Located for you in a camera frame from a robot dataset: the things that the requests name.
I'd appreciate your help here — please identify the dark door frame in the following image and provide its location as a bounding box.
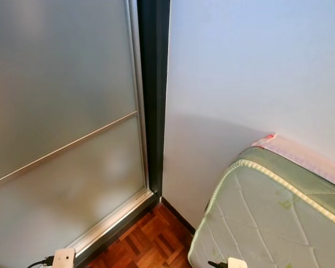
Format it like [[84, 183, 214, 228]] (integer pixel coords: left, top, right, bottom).
[[75, 0, 171, 267]]

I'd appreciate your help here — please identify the thin pink mattress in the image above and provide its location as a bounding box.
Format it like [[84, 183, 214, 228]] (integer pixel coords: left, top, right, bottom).
[[251, 133, 335, 188]]

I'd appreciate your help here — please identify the green white quilted mattress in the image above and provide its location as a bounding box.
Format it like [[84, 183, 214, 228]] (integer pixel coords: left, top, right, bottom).
[[188, 146, 335, 268]]

